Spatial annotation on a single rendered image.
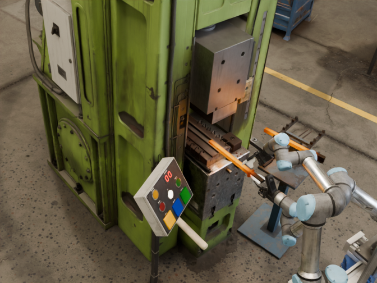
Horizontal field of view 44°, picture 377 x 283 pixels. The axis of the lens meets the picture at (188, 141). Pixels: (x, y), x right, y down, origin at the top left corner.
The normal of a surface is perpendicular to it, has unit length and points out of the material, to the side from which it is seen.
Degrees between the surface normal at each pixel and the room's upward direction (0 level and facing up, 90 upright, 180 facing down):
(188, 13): 90
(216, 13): 90
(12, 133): 0
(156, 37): 89
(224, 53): 90
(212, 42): 0
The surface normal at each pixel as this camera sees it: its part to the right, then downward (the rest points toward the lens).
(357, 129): 0.07, -0.75
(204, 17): 0.65, 0.54
